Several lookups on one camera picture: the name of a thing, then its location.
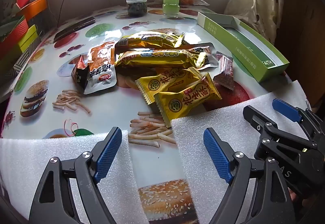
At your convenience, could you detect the yellow peanut candy packet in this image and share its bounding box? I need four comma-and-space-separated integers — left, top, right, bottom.
136, 66, 204, 105
154, 73, 223, 128

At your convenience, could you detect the clear jar with white lid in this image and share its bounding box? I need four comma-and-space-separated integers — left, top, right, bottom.
126, 0, 148, 16

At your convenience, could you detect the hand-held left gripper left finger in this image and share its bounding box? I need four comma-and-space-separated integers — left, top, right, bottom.
28, 127, 125, 224

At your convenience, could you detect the red black snack packet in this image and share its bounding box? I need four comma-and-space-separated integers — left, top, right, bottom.
71, 55, 90, 85

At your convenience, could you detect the yellow-green box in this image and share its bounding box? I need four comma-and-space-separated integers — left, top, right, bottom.
19, 24, 38, 53

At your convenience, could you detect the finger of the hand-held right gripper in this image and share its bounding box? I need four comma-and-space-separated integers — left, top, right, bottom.
272, 99, 325, 135
243, 105, 315, 148

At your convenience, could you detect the orange silver snack pouch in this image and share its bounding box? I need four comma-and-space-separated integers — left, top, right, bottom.
83, 40, 118, 95
185, 42, 219, 70

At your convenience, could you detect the green cardboard box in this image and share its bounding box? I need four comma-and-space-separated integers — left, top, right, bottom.
197, 12, 290, 84

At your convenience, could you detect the food print tablecloth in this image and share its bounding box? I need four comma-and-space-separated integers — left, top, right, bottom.
0, 2, 305, 224

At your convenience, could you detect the black cable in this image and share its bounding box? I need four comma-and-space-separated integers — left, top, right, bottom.
57, 0, 70, 29

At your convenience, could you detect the orange box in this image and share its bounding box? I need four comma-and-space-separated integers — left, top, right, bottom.
15, 0, 48, 21

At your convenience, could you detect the green jar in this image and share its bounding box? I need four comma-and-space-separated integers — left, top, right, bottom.
162, 0, 180, 16

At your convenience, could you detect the red box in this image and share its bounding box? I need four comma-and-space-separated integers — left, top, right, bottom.
0, 19, 29, 58

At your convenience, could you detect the white foam sheet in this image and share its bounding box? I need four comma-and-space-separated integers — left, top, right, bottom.
0, 130, 149, 224
171, 79, 313, 224

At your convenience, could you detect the black phone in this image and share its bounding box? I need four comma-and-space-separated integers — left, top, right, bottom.
54, 17, 95, 41

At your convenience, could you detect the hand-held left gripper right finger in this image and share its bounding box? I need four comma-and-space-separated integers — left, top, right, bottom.
203, 128, 296, 224

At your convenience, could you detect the small red snack packet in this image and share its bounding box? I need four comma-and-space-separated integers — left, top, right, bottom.
213, 54, 234, 91

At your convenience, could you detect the long gold snack bar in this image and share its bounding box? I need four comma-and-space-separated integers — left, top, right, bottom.
115, 49, 212, 72
115, 32, 185, 50

